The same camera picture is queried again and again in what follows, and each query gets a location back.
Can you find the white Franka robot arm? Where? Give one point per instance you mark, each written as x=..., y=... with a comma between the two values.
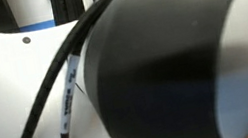
x=162, y=55

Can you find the black curtain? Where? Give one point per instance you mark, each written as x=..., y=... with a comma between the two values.
x=66, y=4

